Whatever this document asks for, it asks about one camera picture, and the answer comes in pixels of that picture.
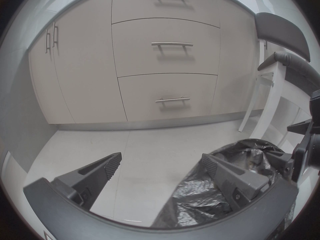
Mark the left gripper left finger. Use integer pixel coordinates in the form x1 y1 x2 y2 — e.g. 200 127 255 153
53 152 123 207

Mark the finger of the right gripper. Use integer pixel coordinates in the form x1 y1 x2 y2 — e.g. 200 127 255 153
265 150 295 177
287 118 313 135

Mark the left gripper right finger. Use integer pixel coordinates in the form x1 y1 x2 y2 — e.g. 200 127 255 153
201 153 271 209

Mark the black plastic bag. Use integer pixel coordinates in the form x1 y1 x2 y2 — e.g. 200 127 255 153
151 138 298 229

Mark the grey padded chair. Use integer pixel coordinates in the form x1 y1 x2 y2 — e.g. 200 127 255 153
238 12 320 149

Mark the beige cabinet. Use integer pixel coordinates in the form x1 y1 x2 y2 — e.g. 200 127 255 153
28 0 267 131

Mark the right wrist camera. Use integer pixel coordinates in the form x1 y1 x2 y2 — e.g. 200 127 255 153
309 89 320 117

